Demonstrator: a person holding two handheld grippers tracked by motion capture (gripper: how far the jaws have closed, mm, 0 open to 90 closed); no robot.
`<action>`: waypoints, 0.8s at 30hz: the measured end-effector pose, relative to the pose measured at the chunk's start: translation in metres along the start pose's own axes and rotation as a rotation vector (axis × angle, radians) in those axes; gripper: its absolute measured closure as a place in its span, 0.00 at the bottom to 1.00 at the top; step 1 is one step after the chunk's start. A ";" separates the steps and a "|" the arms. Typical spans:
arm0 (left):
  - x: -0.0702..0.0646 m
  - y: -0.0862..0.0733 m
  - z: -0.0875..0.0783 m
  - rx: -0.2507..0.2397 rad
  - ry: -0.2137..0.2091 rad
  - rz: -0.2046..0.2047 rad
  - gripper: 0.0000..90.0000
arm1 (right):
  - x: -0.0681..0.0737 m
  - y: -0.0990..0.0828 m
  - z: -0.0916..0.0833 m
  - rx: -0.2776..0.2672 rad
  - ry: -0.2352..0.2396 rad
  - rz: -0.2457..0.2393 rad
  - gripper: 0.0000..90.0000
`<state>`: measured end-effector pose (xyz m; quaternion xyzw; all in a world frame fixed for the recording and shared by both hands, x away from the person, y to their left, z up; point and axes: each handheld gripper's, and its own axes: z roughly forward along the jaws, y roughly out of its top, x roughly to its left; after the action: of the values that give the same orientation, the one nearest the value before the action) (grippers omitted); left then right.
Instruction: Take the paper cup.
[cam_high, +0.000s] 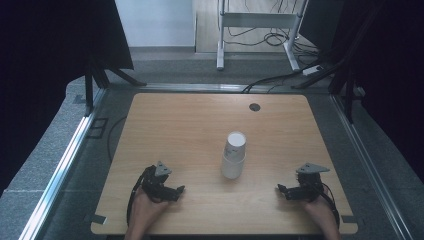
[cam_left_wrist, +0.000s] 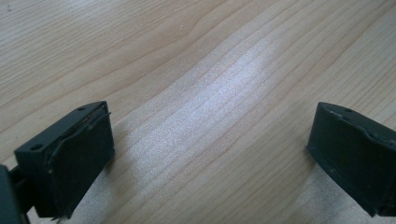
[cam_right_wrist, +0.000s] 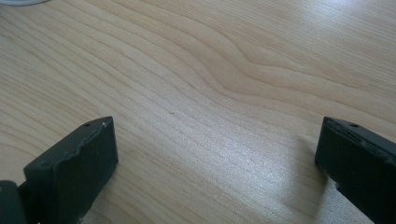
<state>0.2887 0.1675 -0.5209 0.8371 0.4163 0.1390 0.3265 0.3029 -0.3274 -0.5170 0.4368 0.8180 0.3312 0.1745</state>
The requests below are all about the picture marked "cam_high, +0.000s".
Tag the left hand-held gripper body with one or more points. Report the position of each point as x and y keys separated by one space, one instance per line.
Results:
x=156 y=185

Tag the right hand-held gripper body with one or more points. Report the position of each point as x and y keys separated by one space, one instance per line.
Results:
x=308 y=186

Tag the white printed paper cup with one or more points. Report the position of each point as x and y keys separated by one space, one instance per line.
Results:
x=235 y=146

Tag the person's left hand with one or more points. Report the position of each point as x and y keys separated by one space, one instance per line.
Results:
x=146 y=210

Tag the person's right hand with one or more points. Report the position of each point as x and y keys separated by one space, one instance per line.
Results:
x=320 y=211

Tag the black tape piece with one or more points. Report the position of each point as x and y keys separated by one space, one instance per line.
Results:
x=98 y=219
x=348 y=219

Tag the black round table grommet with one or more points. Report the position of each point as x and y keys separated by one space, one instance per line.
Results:
x=254 y=107

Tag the white power strip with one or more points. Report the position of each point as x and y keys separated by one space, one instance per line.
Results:
x=312 y=70

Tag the black metal stand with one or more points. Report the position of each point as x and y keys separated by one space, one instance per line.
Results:
x=346 y=73

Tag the black tripod stand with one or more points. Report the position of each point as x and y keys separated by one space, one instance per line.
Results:
x=96 y=78

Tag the black curtain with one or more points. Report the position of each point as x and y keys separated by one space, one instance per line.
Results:
x=396 y=83
x=50 y=66

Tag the dark panel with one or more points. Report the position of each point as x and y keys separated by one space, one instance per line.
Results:
x=320 y=23

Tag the white metal stand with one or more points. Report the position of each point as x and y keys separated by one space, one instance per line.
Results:
x=256 y=20

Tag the aluminium floor rail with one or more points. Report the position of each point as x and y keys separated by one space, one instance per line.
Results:
x=200 y=87
x=56 y=173
x=370 y=166

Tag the black rectangular floor frame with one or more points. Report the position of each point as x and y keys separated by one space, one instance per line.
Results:
x=97 y=128

